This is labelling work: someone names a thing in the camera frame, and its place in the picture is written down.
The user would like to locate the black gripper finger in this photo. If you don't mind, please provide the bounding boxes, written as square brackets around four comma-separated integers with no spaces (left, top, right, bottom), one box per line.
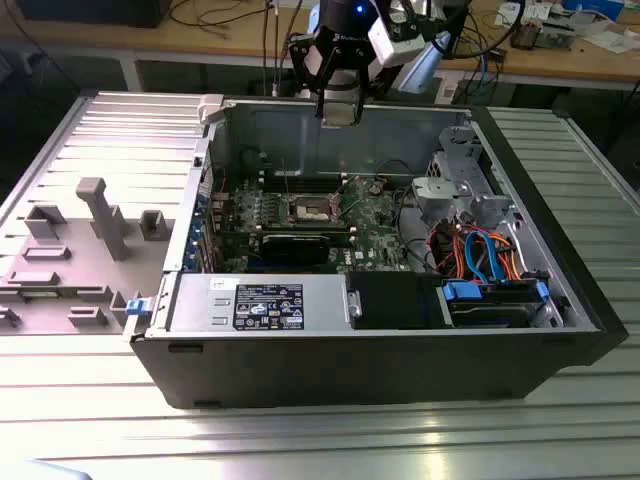
[288,32,335,120]
[343,45,373,125]

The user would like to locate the silver CPU plate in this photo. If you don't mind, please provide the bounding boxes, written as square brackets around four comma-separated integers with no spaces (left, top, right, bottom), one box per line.
[321,102,362,130]

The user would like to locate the metal socket cover frame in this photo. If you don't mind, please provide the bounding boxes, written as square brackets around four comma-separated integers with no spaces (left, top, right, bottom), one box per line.
[291,192,344,224]

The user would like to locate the black RAM slot bank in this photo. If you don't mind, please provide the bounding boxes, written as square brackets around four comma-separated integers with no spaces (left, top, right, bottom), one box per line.
[260,221,357,247]
[259,169,349,195]

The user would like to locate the CPU socket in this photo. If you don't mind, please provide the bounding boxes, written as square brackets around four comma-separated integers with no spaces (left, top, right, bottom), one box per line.
[287,192,344,225]

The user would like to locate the tall black desktop box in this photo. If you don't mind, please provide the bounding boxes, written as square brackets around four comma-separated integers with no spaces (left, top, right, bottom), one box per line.
[446,0,471,60]

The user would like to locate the beige case clip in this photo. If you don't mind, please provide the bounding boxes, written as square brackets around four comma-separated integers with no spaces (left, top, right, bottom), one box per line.
[197,94,225,126]

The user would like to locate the green motherboard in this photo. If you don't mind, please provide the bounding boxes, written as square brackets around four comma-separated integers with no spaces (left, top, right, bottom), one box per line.
[209,172,416,274]

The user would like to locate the wooden desk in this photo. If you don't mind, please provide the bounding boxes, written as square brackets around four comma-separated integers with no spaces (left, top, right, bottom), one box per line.
[0,0,640,94]

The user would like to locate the white paper cards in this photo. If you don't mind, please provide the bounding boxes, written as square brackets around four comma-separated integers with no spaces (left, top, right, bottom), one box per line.
[494,2,551,26]

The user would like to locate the copper wound transformer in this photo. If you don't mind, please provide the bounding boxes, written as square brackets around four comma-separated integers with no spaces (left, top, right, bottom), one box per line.
[509,22,541,50]

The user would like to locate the silver metal drive cage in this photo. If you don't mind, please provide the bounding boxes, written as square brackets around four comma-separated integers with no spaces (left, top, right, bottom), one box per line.
[410,124,524,236]

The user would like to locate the black graphics card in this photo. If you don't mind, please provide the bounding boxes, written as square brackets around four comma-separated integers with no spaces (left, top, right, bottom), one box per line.
[259,230,334,266]

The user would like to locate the grey electronic device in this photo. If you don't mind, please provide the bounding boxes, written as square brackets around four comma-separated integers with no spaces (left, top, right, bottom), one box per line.
[539,14,576,51]

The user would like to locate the large black box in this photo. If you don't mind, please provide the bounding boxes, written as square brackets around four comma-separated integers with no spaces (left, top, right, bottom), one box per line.
[14,0,164,29]

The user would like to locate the black plastic shroud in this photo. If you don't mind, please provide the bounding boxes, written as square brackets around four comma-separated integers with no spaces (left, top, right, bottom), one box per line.
[347,272,444,330]

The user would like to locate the white paper sheets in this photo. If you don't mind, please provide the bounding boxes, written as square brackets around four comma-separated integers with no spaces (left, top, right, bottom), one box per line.
[579,27,640,54]

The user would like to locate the grey power supply unit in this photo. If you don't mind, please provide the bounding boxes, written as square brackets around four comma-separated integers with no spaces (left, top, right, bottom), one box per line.
[167,273,351,334]

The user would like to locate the hard disk in blue carrier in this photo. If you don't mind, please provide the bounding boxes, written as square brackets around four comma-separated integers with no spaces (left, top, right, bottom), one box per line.
[439,279,551,329]

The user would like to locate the black open PC case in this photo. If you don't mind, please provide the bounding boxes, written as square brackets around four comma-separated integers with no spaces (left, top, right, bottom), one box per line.
[122,94,630,411]

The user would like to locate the grey parts rack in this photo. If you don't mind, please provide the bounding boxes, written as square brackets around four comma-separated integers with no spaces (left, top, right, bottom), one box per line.
[0,177,176,336]

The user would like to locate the pale blue rounded object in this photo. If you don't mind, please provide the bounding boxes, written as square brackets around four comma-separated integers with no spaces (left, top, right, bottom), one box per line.
[19,457,94,480]

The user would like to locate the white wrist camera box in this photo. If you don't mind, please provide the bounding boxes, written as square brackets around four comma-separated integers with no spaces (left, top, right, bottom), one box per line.
[367,19,426,69]

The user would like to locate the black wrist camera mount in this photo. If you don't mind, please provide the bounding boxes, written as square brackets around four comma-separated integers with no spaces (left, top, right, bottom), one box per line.
[387,0,424,44]

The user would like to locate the blue wire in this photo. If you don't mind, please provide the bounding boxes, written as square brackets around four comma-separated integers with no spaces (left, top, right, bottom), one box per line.
[462,230,507,285]

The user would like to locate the orange wire bundle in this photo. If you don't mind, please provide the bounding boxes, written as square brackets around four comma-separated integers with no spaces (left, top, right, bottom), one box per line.
[430,222,525,281]

